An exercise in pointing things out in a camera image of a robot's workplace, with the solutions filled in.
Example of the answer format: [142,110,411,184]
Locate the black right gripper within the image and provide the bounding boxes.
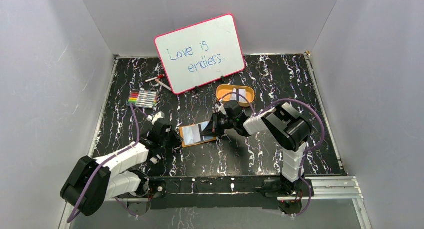
[200,111,236,137]

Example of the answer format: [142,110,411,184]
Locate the orange leather card holder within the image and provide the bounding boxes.
[179,121,217,148]

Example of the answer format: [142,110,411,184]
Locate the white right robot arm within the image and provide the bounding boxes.
[200,98,312,196]

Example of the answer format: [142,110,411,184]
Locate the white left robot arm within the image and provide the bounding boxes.
[60,112,182,216]

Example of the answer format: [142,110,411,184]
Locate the striped card in tray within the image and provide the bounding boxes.
[231,88,247,103]

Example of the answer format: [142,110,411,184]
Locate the small white object on table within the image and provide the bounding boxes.
[149,154,163,165]

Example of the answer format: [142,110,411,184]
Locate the orange oval tray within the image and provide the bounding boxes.
[215,84,256,107]

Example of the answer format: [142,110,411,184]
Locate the pack of coloured markers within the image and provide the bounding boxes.
[127,90,158,109]

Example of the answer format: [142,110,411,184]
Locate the black whiteboard stand foot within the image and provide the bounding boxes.
[220,76,227,84]

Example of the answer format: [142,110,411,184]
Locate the white marker pen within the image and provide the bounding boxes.
[155,79,172,91]

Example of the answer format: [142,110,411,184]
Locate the red capped marker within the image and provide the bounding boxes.
[145,74,165,83]

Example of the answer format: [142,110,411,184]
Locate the pink framed whiteboard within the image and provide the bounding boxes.
[154,13,246,95]

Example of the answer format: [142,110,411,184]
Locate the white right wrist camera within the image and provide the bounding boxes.
[214,101,227,116]

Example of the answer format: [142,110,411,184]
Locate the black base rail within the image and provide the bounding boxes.
[117,176,314,218]

